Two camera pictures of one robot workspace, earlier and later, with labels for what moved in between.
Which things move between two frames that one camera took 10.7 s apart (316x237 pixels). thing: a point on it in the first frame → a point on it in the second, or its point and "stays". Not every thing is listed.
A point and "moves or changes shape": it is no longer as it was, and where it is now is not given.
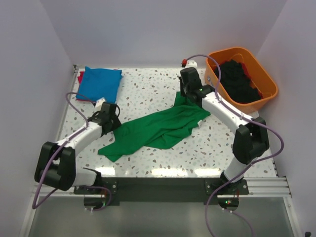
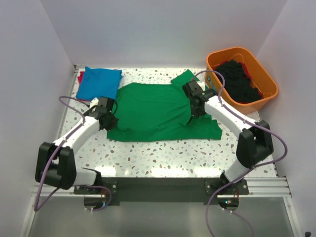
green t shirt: (175, 123) moves or changes shape
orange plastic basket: (244, 82) stays
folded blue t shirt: (97, 83) stays
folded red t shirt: (79, 80) stays
